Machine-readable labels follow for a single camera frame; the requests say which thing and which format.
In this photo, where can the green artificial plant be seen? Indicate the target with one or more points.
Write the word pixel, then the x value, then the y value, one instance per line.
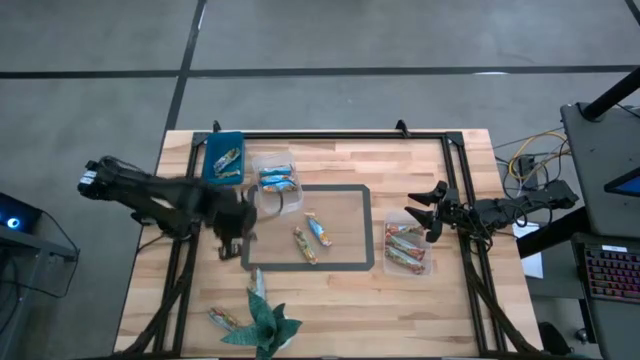
pixel 265 325

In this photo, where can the computer case with blue light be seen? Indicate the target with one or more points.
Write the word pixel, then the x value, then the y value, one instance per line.
pixel 20 215

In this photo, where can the rainbow backlit keyboard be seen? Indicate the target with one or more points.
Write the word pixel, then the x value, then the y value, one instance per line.
pixel 612 275

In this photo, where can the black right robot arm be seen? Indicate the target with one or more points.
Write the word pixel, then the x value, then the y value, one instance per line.
pixel 525 205

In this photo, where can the blue plastic bin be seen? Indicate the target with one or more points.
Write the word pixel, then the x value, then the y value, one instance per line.
pixel 212 142

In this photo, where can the black-framed blue screen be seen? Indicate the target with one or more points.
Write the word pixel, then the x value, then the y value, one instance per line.
pixel 627 186

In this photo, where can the black diagonal frame brace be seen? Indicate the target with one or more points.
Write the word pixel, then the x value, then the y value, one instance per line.
pixel 145 332
pixel 512 334

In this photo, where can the shallow clear plastic container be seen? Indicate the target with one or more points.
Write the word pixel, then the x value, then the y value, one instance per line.
pixel 395 217

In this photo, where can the clear mat with grey border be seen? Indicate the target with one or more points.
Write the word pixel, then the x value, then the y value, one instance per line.
pixel 340 225

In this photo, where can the thick black pole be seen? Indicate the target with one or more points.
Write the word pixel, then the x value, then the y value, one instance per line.
pixel 610 95

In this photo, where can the black cart crossbar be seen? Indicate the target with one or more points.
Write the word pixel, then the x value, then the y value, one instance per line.
pixel 555 232

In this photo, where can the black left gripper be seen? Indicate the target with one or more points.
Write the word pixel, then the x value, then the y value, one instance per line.
pixel 232 217

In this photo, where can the tall clear plastic container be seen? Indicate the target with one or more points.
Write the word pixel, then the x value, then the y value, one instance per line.
pixel 290 205

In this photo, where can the white green wrapper granola bar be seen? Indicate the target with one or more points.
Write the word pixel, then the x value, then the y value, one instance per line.
pixel 257 281

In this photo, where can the grey metal cart shelf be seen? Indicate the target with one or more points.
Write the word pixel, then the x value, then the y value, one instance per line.
pixel 595 165

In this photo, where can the black power adapter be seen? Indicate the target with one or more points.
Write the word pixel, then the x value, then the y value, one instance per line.
pixel 526 165

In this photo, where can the green red wrapper granola bar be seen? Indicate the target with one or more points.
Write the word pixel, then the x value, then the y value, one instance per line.
pixel 222 317

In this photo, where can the black table clamp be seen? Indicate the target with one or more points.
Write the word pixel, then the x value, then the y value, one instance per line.
pixel 401 127
pixel 216 126

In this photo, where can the black cart foot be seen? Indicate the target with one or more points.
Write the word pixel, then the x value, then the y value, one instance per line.
pixel 552 340

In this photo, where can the grey side stand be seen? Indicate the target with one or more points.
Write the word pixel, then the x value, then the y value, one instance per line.
pixel 50 250

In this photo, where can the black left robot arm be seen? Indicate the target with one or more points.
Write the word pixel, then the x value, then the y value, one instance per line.
pixel 150 197

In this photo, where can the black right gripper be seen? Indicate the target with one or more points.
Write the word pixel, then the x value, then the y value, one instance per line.
pixel 450 212

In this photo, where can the white paper sheet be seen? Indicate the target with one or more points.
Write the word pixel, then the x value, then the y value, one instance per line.
pixel 534 265

